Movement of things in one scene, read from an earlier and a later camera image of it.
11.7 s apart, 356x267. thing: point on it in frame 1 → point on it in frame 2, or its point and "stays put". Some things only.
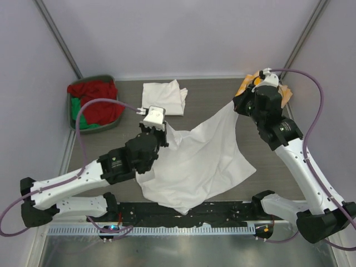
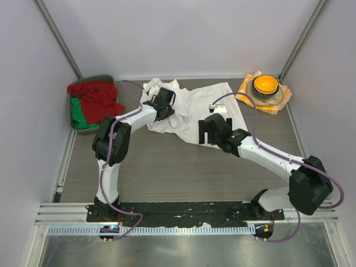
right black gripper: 240,100 → 202,129
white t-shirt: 197,164 → 191,105
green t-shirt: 75,107 stays put
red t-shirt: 103,112 stays put
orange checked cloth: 286,92 stays put
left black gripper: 162,134 → 170,112
